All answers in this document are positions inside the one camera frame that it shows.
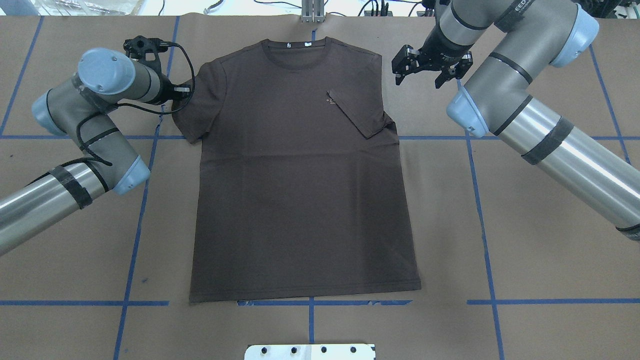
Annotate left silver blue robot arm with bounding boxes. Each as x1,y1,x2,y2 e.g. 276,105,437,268
0,38,195,255

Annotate clear plastic bag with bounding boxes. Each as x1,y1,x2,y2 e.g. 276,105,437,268
30,0,145,16

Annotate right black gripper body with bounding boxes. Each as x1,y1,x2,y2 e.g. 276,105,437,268
391,39,474,80

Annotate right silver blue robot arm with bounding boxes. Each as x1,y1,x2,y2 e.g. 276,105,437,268
391,0,640,242

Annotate brown t-shirt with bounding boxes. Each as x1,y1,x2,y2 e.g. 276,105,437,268
173,37,422,304

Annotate aluminium frame post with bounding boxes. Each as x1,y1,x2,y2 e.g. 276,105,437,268
301,0,326,24

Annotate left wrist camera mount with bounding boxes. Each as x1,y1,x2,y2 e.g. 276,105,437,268
122,35,169,74

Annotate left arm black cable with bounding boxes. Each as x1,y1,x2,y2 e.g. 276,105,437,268
75,42,197,168

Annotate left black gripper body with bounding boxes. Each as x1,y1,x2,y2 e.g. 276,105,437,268
158,75,186,105

